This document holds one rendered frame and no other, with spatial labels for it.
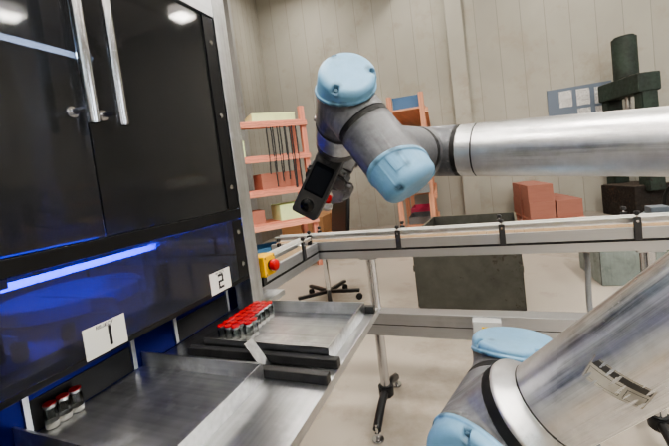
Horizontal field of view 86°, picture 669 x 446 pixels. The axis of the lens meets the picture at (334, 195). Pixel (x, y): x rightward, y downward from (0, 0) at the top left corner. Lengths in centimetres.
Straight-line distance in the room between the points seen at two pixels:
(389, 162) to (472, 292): 263
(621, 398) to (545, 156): 25
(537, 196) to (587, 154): 621
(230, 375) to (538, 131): 73
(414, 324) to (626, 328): 157
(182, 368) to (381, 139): 72
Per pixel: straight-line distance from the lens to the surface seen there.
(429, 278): 303
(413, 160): 42
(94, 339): 86
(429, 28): 833
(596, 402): 41
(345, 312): 107
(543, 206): 674
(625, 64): 767
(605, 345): 40
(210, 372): 91
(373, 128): 44
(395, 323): 193
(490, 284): 298
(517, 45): 822
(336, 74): 45
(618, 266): 405
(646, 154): 49
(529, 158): 50
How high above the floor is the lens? 128
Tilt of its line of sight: 3 degrees down
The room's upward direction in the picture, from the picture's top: 7 degrees counter-clockwise
